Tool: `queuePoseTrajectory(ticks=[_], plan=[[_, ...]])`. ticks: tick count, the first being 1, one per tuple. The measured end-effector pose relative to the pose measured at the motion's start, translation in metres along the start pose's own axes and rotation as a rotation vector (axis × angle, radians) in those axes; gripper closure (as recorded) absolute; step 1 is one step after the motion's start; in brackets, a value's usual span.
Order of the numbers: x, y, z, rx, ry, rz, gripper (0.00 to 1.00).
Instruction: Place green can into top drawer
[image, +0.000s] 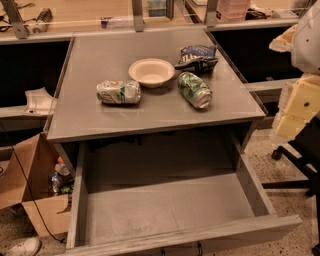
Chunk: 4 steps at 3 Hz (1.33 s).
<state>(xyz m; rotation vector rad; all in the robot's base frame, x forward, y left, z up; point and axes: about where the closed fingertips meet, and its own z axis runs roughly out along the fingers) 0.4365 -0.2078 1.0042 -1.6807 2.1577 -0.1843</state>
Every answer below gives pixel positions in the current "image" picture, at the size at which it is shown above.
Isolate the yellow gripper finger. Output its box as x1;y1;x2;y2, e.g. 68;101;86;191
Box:
272;73;320;140
269;25;297;52

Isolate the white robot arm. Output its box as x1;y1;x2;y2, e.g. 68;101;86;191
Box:
269;0;320;141

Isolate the grey open top drawer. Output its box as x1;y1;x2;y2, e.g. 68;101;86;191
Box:
65;130;303;256

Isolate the white and green soda can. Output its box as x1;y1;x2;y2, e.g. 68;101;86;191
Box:
96;80;141;104

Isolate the black office chair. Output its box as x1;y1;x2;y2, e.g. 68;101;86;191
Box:
262;117;320;256

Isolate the pink plastic container stack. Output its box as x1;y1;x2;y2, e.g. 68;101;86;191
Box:
217;0;250;22

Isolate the blue chip bag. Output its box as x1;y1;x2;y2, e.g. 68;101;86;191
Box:
175;45;218;73

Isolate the white paper bowl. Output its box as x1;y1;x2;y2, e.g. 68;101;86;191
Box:
128;58;175;88

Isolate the grey cabinet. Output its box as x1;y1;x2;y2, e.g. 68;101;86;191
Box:
48;28;264;143

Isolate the black and white brush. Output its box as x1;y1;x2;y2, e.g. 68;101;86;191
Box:
32;8;53;33

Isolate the plastic bottle in box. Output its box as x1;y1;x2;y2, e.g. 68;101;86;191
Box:
51;157;74;196

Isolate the white curved plastic part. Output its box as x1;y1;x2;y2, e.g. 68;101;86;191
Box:
23;88;57;116

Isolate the brown cardboard box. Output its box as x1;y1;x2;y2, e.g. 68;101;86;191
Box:
0;134;71;237

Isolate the white sneaker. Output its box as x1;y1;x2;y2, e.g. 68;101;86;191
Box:
5;237;42;256

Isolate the black cable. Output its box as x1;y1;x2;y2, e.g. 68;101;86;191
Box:
0;121;67;244

